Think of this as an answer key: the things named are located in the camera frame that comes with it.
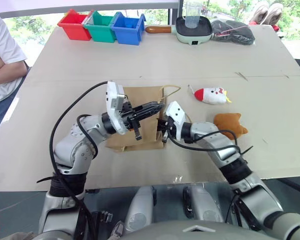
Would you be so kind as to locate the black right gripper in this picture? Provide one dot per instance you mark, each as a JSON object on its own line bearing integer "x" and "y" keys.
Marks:
{"x": 168, "y": 126}

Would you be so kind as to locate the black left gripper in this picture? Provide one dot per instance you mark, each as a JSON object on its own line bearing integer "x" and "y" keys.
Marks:
{"x": 127, "y": 117}

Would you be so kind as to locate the brown paper bag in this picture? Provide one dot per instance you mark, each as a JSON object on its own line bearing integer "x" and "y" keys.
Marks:
{"x": 145, "y": 96}

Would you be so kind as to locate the person's bare forearm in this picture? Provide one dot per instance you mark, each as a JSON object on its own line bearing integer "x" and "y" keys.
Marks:
{"x": 7, "y": 71}

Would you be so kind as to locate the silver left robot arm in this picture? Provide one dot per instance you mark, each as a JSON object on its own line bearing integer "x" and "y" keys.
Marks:
{"x": 72, "y": 146}

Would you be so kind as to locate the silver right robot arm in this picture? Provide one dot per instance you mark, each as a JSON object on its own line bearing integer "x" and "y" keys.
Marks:
{"x": 255, "y": 192}

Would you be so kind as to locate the white chicken plush toy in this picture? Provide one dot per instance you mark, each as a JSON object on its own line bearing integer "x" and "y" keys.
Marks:
{"x": 211, "y": 95}

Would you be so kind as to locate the brown cat plush toy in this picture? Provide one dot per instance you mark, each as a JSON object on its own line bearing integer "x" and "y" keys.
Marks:
{"x": 231, "y": 123}

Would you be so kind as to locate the black fabric bag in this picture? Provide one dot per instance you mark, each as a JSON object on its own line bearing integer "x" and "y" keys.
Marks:
{"x": 232, "y": 31}

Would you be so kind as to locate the silver left robot thigh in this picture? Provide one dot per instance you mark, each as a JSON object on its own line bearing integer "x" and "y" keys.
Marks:
{"x": 141, "y": 207}

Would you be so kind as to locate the silver robot thigh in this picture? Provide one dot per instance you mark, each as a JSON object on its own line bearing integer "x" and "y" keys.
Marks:
{"x": 202, "y": 207}
{"x": 141, "y": 207}

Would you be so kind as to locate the pale green electric pan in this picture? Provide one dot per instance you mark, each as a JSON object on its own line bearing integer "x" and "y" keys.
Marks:
{"x": 190, "y": 37}

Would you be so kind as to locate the silver right robot thigh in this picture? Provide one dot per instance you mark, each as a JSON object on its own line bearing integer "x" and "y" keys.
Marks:
{"x": 202, "y": 207}

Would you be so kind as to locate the blue plastic bin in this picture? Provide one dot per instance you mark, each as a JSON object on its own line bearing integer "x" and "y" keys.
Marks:
{"x": 127, "y": 32}

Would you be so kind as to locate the green plastic bin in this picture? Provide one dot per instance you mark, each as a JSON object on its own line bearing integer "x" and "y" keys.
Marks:
{"x": 100, "y": 30}

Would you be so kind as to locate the grey robot torso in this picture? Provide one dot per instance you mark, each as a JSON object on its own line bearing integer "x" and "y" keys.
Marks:
{"x": 190, "y": 232}

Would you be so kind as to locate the clear plastic measuring cup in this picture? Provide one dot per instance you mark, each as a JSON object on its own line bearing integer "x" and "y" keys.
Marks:
{"x": 191, "y": 15}

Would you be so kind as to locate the red plastic bin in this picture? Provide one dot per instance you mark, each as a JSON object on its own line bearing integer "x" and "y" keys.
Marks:
{"x": 73, "y": 25}

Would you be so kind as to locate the beige sneaker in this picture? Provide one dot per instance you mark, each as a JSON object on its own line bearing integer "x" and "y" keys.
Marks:
{"x": 260, "y": 12}
{"x": 275, "y": 13}

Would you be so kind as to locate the person in white t-shirt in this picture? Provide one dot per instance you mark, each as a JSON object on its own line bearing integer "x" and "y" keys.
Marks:
{"x": 2, "y": 40}

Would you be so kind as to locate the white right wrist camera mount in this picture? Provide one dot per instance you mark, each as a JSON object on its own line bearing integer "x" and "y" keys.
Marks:
{"x": 176, "y": 111}

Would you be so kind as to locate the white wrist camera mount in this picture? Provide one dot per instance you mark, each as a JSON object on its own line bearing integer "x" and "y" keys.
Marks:
{"x": 112, "y": 100}
{"x": 176, "y": 111}

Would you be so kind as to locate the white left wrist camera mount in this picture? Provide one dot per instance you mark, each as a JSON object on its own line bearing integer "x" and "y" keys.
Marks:
{"x": 112, "y": 100}

